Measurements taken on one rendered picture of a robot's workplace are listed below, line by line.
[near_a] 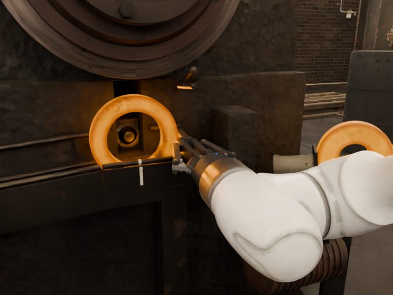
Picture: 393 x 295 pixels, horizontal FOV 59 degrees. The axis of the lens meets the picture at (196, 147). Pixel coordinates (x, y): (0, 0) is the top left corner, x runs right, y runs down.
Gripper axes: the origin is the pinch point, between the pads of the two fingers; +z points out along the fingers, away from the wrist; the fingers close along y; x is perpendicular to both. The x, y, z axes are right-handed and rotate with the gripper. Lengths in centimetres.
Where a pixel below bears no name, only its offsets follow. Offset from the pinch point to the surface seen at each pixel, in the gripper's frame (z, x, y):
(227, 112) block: 0.1, 5.5, 10.5
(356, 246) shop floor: 33, -78, 102
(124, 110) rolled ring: 1.3, 7.1, -12.0
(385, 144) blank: -17.8, 1.4, 39.1
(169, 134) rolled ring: 0.6, 1.2, -2.7
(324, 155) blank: -11.5, -2.7, 29.5
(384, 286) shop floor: 7, -75, 91
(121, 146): 10.5, -4.1, -11.5
